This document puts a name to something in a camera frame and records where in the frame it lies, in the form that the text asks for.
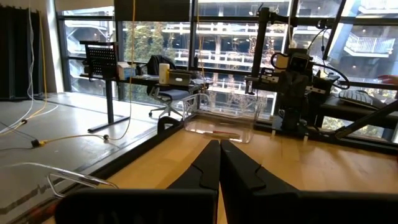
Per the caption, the black side desk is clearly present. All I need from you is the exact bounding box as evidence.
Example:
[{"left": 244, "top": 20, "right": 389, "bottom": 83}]
[{"left": 320, "top": 93, "right": 398, "bottom": 131}]

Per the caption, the grey box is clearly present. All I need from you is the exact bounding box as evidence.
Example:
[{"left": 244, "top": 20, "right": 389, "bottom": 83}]
[{"left": 169, "top": 69, "right": 192, "bottom": 87}]

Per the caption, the black bar bracket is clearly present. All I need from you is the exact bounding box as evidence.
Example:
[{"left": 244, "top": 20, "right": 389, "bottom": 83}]
[{"left": 157, "top": 115, "right": 185, "bottom": 135}]

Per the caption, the black perforated panel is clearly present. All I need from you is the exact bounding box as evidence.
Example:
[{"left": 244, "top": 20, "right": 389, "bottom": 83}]
[{"left": 84, "top": 42, "right": 119, "bottom": 80}]

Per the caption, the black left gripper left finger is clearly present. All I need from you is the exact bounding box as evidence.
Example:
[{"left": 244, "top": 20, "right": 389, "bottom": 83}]
[{"left": 55, "top": 139, "right": 221, "bottom": 224}]

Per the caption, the dark office chair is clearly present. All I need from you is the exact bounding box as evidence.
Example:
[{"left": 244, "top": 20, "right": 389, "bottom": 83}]
[{"left": 146, "top": 54, "right": 201, "bottom": 119}]

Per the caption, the person's hand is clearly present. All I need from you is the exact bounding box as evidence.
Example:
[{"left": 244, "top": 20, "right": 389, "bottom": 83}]
[{"left": 377, "top": 73, "right": 398, "bottom": 86}]

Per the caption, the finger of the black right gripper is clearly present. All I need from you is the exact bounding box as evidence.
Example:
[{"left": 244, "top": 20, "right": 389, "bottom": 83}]
[
  {"left": 282, "top": 79, "right": 296, "bottom": 108},
  {"left": 295, "top": 79, "right": 309, "bottom": 108}
]

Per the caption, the pale blue box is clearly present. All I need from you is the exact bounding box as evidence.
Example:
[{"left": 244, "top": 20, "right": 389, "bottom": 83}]
[{"left": 117, "top": 61, "right": 137, "bottom": 81}]

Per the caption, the black standing desk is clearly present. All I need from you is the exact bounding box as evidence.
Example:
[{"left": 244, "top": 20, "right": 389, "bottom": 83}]
[{"left": 79, "top": 39, "right": 208, "bottom": 134}]

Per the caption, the yellow floor cable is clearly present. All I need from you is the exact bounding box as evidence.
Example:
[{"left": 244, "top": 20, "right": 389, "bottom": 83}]
[{"left": 29, "top": 132, "right": 133, "bottom": 149}]

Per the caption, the black keyboard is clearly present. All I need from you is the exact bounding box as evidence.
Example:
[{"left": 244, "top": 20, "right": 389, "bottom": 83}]
[{"left": 338, "top": 88, "right": 388, "bottom": 110}]

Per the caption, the black right camera cable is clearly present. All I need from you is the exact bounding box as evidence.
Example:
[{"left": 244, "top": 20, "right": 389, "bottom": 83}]
[{"left": 310, "top": 63, "right": 351, "bottom": 91}]

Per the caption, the black window blind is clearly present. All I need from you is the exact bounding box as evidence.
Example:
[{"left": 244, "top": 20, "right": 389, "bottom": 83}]
[{"left": 113, "top": 0, "right": 191, "bottom": 22}]

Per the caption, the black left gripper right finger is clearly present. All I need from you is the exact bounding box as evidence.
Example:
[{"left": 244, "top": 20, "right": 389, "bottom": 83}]
[{"left": 220, "top": 139, "right": 398, "bottom": 224}]

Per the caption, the yellow hanging cable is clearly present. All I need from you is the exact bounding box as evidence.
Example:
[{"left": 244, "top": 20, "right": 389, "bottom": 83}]
[{"left": 127, "top": 0, "right": 137, "bottom": 141}]

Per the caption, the white hanging cable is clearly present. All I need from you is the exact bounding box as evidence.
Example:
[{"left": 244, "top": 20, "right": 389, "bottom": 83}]
[{"left": 0, "top": 0, "right": 60, "bottom": 135}]

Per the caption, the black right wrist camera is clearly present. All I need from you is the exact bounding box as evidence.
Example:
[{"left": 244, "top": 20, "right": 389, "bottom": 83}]
[{"left": 287, "top": 51, "right": 312, "bottom": 74}]

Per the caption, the black curtain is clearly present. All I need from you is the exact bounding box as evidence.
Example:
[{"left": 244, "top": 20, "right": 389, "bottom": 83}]
[{"left": 0, "top": 5, "right": 44, "bottom": 101}]

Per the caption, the red crayon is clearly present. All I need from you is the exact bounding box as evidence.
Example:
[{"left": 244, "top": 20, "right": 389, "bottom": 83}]
[{"left": 202, "top": 129, "right": 241, "bottom": 138}]

